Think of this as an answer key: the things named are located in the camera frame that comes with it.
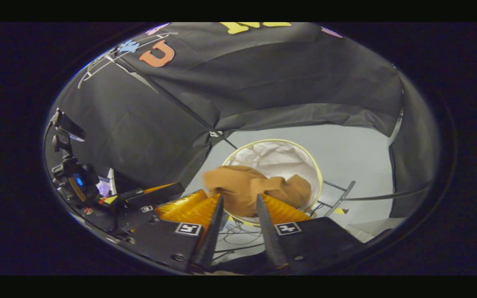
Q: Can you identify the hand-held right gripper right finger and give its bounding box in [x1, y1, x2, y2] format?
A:
[256, 193, 365, 272]

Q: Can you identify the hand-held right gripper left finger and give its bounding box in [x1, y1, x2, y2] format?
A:
[116, 193, 225, 272]

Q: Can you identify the brown shirt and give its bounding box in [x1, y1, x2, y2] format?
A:
[202, 166, 312, 218]

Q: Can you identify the white round laundry hamper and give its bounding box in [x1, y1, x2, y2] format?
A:
[221, 139, 324, 226]

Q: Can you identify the black clothes rack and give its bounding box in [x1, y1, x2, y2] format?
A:
[106, 50, 434, 220]

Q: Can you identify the black backdrop cloth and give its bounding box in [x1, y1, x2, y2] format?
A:
[46, 23, 440, 218]

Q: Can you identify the black floor cable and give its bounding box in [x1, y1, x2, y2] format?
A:
[216, 223, 266, 254]

